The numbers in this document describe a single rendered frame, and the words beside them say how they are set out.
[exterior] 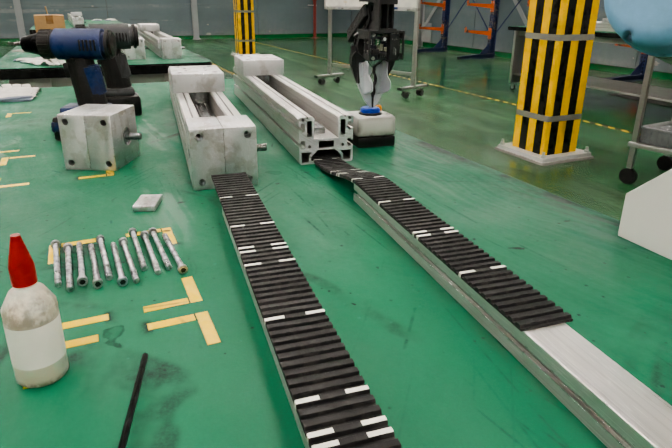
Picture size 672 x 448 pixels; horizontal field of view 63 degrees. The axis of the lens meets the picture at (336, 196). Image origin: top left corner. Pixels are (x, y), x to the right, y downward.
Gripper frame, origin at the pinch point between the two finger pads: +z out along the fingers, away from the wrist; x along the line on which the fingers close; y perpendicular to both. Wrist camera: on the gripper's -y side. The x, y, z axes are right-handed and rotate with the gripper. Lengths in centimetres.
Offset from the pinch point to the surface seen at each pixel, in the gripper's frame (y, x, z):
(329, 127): 6.6, -10.7, 3.5
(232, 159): 21.1, -30.8, 4.2
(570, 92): -207, 230, 39
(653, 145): -139, 236, 60
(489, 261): 61, -11, 6
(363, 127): 4.0, -2.9, 4.6
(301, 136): 12.0, -17.6, 3.6
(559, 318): 72, -11, 5
